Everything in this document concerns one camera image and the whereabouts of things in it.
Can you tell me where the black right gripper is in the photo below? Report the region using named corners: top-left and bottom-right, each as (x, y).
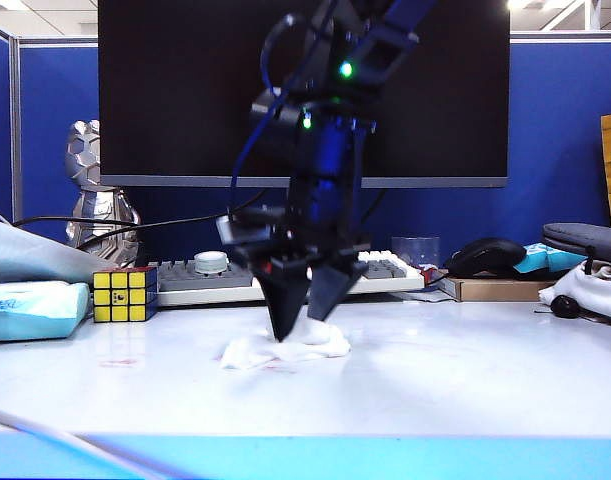
top-left (232, 219), bottom-right (374, 344)

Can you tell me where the white wet wipe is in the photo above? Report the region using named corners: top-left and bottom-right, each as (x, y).
top-left (219, 319), bottom-right (352, 371)

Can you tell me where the light blue wet wipes pack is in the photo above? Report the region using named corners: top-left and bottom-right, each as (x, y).
top-left (0, 281), bottom-right (92, 344)

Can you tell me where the clear tape roll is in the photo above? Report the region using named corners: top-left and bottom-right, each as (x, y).
top-left (193, 251), bottom-right (230, 275)

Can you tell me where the white and grey keyboard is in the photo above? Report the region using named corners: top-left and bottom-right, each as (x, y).
top-left (147, 251), bottom-right (427, 307)

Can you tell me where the clear glass cup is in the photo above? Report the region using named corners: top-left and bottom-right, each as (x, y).
top-left (390, 236), bottom-right (441, 269)

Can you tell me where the black computer mouse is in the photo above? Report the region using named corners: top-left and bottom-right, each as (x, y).
top-left (444, 237), bottom-right (527, 279)

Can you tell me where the flat brown cardboard box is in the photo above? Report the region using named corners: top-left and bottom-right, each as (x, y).
top-left (434, 272), bottom-right (559, 304)

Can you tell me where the Rubik's cube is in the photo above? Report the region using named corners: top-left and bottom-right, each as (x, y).
top-left (92, 267), bottom-right (160, 325)

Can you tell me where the black computer monitor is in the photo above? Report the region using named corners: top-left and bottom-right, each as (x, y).
top-left (97, 0), bottom-right (511, 256)

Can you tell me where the teal and white packet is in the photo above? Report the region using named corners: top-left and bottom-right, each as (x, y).
top-left (512, 242), bottom-right (589, 276)

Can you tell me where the silver faceted figurine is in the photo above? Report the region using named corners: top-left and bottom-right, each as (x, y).
top-left (64, 120), bottom-right (141, 266)

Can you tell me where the grey zip pouch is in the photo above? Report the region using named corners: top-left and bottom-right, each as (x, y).
top-left (540, 222), bottom-right (611, 266)

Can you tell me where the white leaf-shaped plate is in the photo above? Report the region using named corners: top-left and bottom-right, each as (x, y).
top-left (0, 219), bottom-right (119, 285)

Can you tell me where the white cloth bag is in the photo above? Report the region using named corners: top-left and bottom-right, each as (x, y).
top-left (538, 262), bottom-right (611, 324)

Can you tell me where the wide blue office partition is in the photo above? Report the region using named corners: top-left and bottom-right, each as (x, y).
top-left (15, 32), bottom-right (611, 251)

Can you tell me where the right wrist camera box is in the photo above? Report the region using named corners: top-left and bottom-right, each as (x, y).
top-left (216, 212), bottom-right (286, 246)

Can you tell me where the long black power cable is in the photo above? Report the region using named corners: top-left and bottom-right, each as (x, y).
top-left (12, 188), bottom-right (269, 254)

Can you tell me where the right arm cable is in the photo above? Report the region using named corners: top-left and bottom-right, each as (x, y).
top-left (229, 13), bottom-right (306, 201)

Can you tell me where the white charger cable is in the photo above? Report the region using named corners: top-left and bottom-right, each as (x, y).
top-left (0, 207), bottom-right (186, 480)

